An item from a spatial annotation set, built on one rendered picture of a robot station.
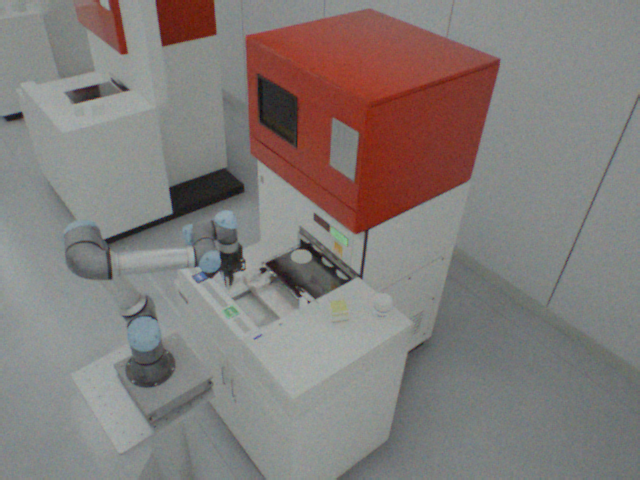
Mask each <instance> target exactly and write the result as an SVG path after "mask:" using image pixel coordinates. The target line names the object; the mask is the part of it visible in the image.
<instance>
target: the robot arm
mask: <svg viewBox="0 0 640 480"><path fill-rule="evenodd" d="M182 231H183V237H184V242H185V244H186V246H191V247H179V248H168V249H157V250H146V251H136V252H124V253H113V252H112V251H110V248H109V246H108V245H107V244H106V241H105V240H104V239H103V237H102V236H101V229H100V228H99V226H98V225H97V224H96V223H95V222H93V221H91V220H77V221H74V222H72V223H70V224H69V225H67V226H66V228H65V230H64V235H63V240H64V252H65V263H66V266H67V268H68V269H69V270H70V271H71V272H72V273H73V274H74V275H76V276H78V277H81V278H85V279H89V280H98V281H99V283H100V284H101V285H102V286H103V287H104V289H105V290H106V291H107V292H108V293H109V295H110V296H111V297H112V298H113V299H114V301H115V303H116V304H117V311H118V313H119V314H120V315H121V317H122V318H123V319H124V320H125V323H126V328H127V340H128V342H129V346H130V350H131V355H133V358H131V361H130V373H131V376H133V377H134V378H135V379H136V380H137V381H139V382H142V383H153V382H156V381H159V380H161V379H162V378H164V377H165V376H166V375H167V373H168V372H169V370H170V358H169V356H168V354H167V353H166V352H165V351H164V349H163V343H162V337H161V328H160V326H159V324H158V319H157V315H156V310H155V304H154V300H153V298H152V297H151V296H150V295H149V294H148V293H146V292H143V291H141V290H137V289H136V288H135V286H134V285H133V284H131V283H130V281H129V280H128V279H127V277H126V276H125V275H131V274H141V273H150V272H159V271H168V270H178V269H188V268H197V267H200V269H201V270H202V271H203V273H204V274H205V275H206V276H207V277H208V278H210V279H212V278H213V277H214V276H215V275H216V274H217V273H218V272H220V275H221V277H222V281H223V283H224V285H225V287H226V288H227V289H228V290H230V289H231V288H232V286H233V285H234V284H236V283H237V282H239V281H240V277H235V273H237V272H239V271H240V272H242V271H245V270H247V269H246V260H245V259H243V255H242V246H241V245H240V244H239V243H238V238H237V223H236V216H235V214H234V213H233V212H231V211H226V210H225V211H220V212H219V213H217V214H216V217H215V219H213V220H209V221H204V222H199V223H193V224H189V225H185V226H183V228H182ZM217 239H218V248H219V252H218V251H217V248H216V246H215V243H214V240H217ZM219 253H220V254H219ZM240 260H242V261H240ZM242 264H245V268H242V267H243V265H242ZM241 268H242V269H241Z"/></svg>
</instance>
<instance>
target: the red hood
mask: <svg viewBox="0 0 640 480"><path fill-rule="evenodd" d="M245 53H246V77H247V93H248V101H249V125H250V148H251V154H252V155H253V156H254V157H256V158H257V159H258V160H260V161H261V162H262V163H263V164H265V165H266V166H267V167H269V168H270V169H271V170H273V171H274V172H275V173H276V174H278V175H279V176H280V177H282V178H283V180H284V181H286V182H287V183H288V184H289V185H291V186H292V187H293V188H295V189H296V190H297V191H299V192H300V193H301V194H302V195H305V196H306V197H307V198H309V199H310V200H311V201H313V202H314V203H315V204H316V205H318V206H319V207H320V208H322V209H323V210H324V211H326V212H327V213H328V214H329V215H331V216H332V217H333V218H335V219H336V220H337V221H339V222H340V223H341V224H342V225H344V226H345V227H346V228H348V229H349V230H350V231H352V232H353V233H354V234H358V233H360V232H362V231H365V230H367V229H369V228H371V227H373V226H375V225H377V224H379V223H381V222H383V221H385V220H387V219H390V218H392V217H394V216H396V215H398V214H400V213H402V212H404V211H406V210H408V209H410V208H412V207H414V206H416V205H418V204H421V203H423V202H426V201H428V200H430V199H432V198H434V197H436V196H438V195H440V194H442V193H444V192H446V191H448V190H450V189H452V188H455V187H457V186H459V185H461V184H463V183H465V182H467V180H469V179H470V178H471V175H472V171H473V167H474V163H475V159H476V155H477V151H478V147H479V144H480V140H481V136H482V134H483V132H484V128H485V124H486V119H487V115H488V111H489V108H490V104H491V100H492V96H493V92H494V88H495V84H496V80H497V77H498V73H499V69H500V64H501V63H500V62H501V58H499V57H497V56H494V55H491V54H489V53H486V52H484V51H481V50H477V49H475V48H472V47H470V46H467V45H465V44H462V43H459V42H457V41H454V40H452V39H449V38H446V37H444V36H441V35H439V34H436V33H433V32H431V31H428V30H426V29H423V28H420V27H417V26H414V25H412V24H409V23H407V22H404V21H401V20H399V19H396V18H394V17H391V16H388V15H386V14H383V13H381V12H378V10H375V9H373V8H366V9H360V10H356V12H351V13H347V14H342V15H338V16H333V17H329V18H324V19H320V20H315V21H311V22H305V23H300V24H296V25H291V26H287V27H282V28H278V29H273V30H269V31H264V32H260V33H255V34H251V35H245Z"/></svg>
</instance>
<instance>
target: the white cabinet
mask: <svg viewBox="0 0 640 480"><path fill-rule="evenodd" d="M174 284H175V290H176V296H177V303H178V309H179V314H180V320H181V326H182V332H183V338H184V341H185V342H186V343H188V344H190V345H191V346H192V347H193V348H194V349H195V350H196V351H197V353H198V354H199V355H200V358H201V360H202V362H203V363H204V366H205V367H206V368H207V369H208V370H209V372H210V373H211V374H212V375H213V378H212V379H211V380H212V382H213V383H214V385H213V386H212V388H213V390H214V393H215V396H216V397H214V398H212V399H211V400H209V401H210V403H211V404H212V405H213V407H214V408H215V410H216V411H217V412H218V414H219V415H220V416H221V418H222V419H223V421H224V422H225V423H226V426H227V427H228V428H229V430H230V431H231V433H232V434H233V435H234V437H235V438H236V439H237V441H238V442H239V444H240V445H241V446H242V448H243V449H244V450H245V452H246V453H248V455H249V456H250V457H251V459H252V460H253V461H254V463H255V464H256V466H257V467H258V468H259V470H260V471H261V472H262V474H263V475H264V476H265V478H266V479H267V480H335V479H336V478H337V477H339V476H340V475H341V474H343V473H344V472H345V471H347V470H348V469H349V468H351V467H352V466H353V465H355V464H356V463H357V462H358V461H360V460H361V459H362V458H364V457H365V456H366V455H369V454H370V453H371V452H373V451H374V450H375V449H377V448H378V447H379V446H381V445H382V444H383V443H385V442H386V441H387V440H388V438H389V434H390V428H391V424H392V419H393V415H394V410H395V406H396V402H397V397H398V393H399V388H400V384H401V379H402V375H403V370H404V365H405V360H406V356H407V351H408V346H407V347H406V348H404V349H403V350H401V351H400V352H398V353H396V354H395V355H393V356H392V357H390V358H389V359H387V360H386V361H384V362H383V363H381V364H380V365H378V367H377V368H375V369H374V370H372V371H371V372H369V373H368V374H366V375H364V376H362V377H361V378H359V379H357V380H356V381H354V382H353V383H351V384H350V385H348V386H347V387H345V388H344V389H342V390H341V391H339V392H338V393H336V394H335V395H333V396H332V397H330V398H329V399H327V400H326V401H324V402H322V403H321V404H319V405H318V406H316V407H315V408H313V409H312V410H310V411H309V412H307V413H306V414H303V415H302V416H300V417H299V418H297V419H296V420H294V421H291V419H290V418H289V417H288V416H287V415H286V413H285V412H284V411H283V410H282V409H281V407H280V406H279V405H278V404H277V403H276V401H275V400H274V399H273V398H272V397H271V395H270V394H269V393H268V392H267V391H266V389H265V388H264V387H263V386H262V385H261V383H260V382H259V381H258V380H257V379H256V377H255V376H254V375H253V374H252V373H251V371H250V370H249V369H248V368H247V367H246V364H245V365H244V363H243V362H241V361H240V360H239V359H238V357H237V356H236V355H235V354H234V352H233V351H232V350H231V349H230V348H229V346H228V345H227V344H226V343H225V342H224V340H223V339H222V338H221V337H220V336H219V334H218V333H217V332H216V331H215V330H214V328H213V327H212V326H211V325H210V324H209V322H208V321H207V320H206V319H205V318H204V316H203V315H202V314H201V313H200V312H199V310H198V309H197V308H196V307H195V306H194V304H193V303H192V301H191V300H190V298H189V297H188V296H187V295H185V294H184V292H183V291H182V290H181V289H180V288H179V286H178V285H177V284H176V283H175V282H174Z"/></svg>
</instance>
